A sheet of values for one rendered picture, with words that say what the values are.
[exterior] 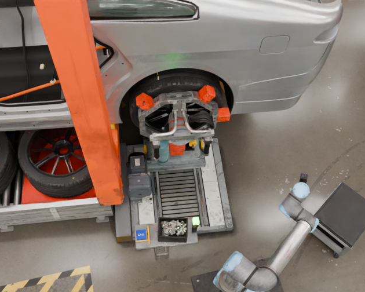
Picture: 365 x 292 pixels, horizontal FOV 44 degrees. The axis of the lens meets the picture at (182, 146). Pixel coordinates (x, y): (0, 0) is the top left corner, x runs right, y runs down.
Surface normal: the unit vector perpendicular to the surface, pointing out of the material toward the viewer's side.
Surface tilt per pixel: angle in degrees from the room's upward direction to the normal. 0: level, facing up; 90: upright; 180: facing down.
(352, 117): 0
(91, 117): 90
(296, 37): 90
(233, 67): 90
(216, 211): 0
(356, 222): 0
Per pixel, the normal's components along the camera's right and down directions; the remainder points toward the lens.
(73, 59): 0.11, 0.86
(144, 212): 0.04, -0.50
